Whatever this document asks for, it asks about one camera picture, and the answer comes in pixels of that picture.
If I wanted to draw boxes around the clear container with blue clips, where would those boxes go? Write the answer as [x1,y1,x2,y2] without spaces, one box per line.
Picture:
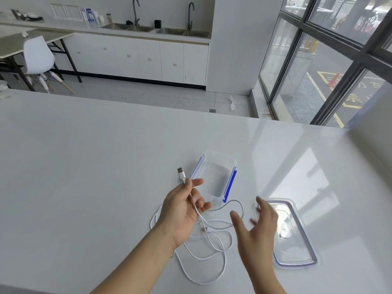
[189,149,238,203]

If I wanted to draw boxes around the clear container lid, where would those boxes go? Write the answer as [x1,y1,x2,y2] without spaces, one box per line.
[255,197,319,270]

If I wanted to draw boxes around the person's right hand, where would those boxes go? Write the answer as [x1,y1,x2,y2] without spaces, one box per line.
[229,196,280,274]

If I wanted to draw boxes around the dark window frame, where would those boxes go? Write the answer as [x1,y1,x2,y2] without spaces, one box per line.
[258,0,392,128]

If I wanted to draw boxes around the steel sink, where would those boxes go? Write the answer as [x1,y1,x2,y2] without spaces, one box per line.
[100,23,156,33]
[155,27,211,39]

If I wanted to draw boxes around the beige table black legs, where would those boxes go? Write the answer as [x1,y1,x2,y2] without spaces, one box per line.
[0,27,82,91]

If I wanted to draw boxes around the white slatted rack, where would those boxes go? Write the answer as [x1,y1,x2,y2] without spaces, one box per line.
[50,3,84,20]

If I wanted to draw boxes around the person's left forearm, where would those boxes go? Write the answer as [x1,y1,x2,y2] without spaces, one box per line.
[89,225,178,294]

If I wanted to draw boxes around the black tray with items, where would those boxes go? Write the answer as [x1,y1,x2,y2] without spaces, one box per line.
[11,9,44,21]

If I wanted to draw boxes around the white kitchen cabinet counter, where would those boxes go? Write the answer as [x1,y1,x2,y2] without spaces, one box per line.
[0,18,212,90]

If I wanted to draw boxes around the dark curved faucet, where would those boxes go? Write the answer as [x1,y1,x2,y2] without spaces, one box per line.
[132,0,141,27]
[187,2,196,31]

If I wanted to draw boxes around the white plastic chair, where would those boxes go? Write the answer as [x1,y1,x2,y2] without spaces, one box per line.
[23,36,76,95]

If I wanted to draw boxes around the person's left hand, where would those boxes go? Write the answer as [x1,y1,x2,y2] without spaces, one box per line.
[155,178,212,250]

